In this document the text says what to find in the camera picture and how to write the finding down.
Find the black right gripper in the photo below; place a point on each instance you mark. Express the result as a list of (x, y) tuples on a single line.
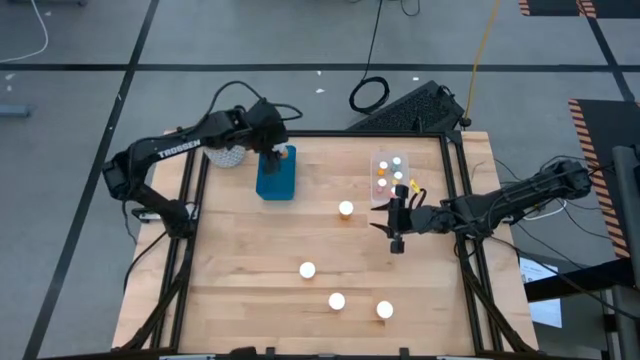
[(416, 221)]

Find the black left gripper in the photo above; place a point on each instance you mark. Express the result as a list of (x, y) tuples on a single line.
[(274, 136)]

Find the pink pill bottle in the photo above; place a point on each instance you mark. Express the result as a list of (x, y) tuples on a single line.
[(382, 182)]

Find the small yellow pill bottle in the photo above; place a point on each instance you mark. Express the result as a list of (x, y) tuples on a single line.
[(398, 175)]

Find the small orange pill bottle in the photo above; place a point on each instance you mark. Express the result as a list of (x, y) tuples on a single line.
[(383, 165)]

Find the small pale blue pill bottle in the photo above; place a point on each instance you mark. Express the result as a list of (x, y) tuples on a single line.
[(396, 161)]

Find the large white-capped pill bottle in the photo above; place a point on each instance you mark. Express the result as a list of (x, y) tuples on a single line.
[(384, 309)]

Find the orange pill bottle white cap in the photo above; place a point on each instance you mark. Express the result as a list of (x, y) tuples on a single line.
[(307, 270)]

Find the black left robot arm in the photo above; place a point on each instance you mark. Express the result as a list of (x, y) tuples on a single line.
[(170, 150)]

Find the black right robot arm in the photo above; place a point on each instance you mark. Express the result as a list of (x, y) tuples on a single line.
[(500, 202)]

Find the blue plastic bin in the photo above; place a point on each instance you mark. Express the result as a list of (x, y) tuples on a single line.
[(280, 187)]

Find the clear plastic bin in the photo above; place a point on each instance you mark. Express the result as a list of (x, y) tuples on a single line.
[(405, 165)]

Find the succulent in white patterned pot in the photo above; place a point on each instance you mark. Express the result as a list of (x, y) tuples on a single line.
[(225, 157)]

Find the black table edge clamp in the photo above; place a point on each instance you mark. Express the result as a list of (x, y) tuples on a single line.
[(404, 352), (270, 351)]

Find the white paper sheet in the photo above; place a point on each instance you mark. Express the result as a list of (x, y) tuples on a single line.
[(547, 312)]

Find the black metal beam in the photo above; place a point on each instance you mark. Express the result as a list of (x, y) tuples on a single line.
[(575, 285)]

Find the black hazard striped mat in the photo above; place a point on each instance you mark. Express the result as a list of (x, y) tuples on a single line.
[(555, 6), (610, 125)]

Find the black aluminium table frame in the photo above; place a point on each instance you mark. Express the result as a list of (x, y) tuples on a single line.
[(350, 133)]

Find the grey metal post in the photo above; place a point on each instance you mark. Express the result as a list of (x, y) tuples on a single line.
[(627, 225)]

